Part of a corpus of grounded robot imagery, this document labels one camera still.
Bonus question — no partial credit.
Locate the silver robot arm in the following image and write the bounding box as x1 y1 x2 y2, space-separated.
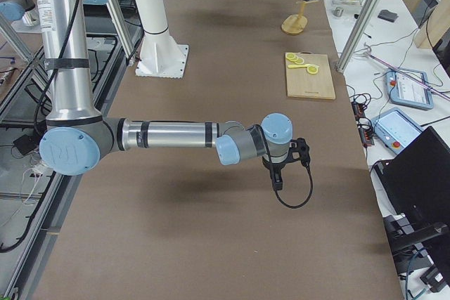
37 0 293 176

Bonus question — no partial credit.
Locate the wooden cup storage rack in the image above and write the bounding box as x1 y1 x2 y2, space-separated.
281 0 319 35

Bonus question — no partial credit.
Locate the small metal cup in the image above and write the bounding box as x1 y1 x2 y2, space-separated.
333 6 344 18

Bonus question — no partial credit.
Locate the wooden cutting board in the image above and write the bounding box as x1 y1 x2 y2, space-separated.
285 52 336 100

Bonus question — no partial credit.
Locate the yellow plastic knife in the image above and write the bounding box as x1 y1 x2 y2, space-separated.
287 64 311 69

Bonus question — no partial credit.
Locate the reach grabber tool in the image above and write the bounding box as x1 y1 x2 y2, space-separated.
360 45 449 101

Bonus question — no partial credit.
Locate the blue teach pendant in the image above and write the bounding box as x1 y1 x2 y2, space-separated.
371 107 423 155
385 70 434 110

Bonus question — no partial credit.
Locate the black square pad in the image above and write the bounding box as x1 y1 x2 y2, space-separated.
378 9 398 22

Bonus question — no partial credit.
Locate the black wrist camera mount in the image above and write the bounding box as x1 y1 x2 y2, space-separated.
262 138 311 192

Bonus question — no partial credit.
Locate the black camera cable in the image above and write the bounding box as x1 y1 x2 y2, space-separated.
273 164 314 209

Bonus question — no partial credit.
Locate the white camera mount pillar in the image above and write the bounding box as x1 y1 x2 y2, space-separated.
135 0 189 79

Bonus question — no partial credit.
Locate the aluminium frame post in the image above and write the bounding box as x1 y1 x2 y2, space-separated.
336 0 380 73

